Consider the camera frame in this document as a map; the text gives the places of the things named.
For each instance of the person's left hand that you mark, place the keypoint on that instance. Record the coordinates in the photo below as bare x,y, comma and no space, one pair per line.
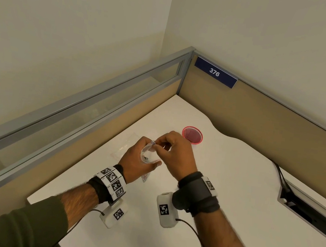
130,162

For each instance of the person's right hand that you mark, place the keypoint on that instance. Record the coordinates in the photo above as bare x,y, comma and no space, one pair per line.
181,156

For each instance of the clear plastic bag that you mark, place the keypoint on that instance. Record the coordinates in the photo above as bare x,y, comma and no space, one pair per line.
150,154

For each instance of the red-rimmed white paper cup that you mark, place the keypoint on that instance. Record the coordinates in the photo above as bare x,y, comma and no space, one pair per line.
193,133

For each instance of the person's left forearm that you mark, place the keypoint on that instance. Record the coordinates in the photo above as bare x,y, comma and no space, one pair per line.
79,201

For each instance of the person's right forearm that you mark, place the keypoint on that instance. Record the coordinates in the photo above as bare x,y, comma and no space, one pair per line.
222,239

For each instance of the flat spare clear bag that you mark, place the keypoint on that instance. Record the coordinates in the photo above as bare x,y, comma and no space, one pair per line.
121,149

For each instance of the left marker wristband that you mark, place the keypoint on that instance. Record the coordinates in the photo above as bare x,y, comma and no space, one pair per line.
104,184

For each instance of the grey-framed glass partition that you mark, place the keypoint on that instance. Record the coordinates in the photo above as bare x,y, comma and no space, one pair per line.
61,113

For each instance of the blue number sign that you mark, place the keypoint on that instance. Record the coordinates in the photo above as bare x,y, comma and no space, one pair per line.
215,72

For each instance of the beige partition panel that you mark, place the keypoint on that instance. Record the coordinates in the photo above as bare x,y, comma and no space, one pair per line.
271,125

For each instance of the olive green left sleeve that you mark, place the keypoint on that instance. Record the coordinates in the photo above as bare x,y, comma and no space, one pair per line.
12,224

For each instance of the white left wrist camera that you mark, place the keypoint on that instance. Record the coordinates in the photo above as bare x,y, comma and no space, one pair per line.
114,213

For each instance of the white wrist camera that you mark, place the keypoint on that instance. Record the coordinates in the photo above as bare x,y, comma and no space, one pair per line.
166,211
114,213

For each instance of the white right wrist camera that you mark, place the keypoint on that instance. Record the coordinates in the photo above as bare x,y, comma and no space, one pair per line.
166,211

